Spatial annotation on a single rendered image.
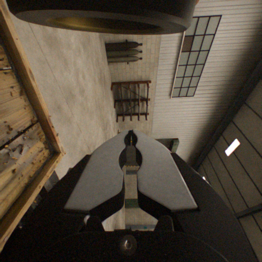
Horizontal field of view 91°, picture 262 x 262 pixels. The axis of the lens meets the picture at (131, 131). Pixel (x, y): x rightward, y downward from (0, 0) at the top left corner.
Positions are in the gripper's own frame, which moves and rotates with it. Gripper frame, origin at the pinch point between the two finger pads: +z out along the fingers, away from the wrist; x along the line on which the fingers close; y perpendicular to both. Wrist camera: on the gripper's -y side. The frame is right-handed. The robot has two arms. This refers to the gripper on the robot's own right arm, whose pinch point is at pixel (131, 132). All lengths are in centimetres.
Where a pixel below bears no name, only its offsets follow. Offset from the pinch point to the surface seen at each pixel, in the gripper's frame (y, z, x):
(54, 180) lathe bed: 21.7, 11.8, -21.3
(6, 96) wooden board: -1.5, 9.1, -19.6
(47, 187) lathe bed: 21.0, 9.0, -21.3
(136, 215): 1253, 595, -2
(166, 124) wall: 448, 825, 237
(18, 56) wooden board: -6.9, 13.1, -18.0
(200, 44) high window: -30, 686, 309
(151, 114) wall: 347, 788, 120
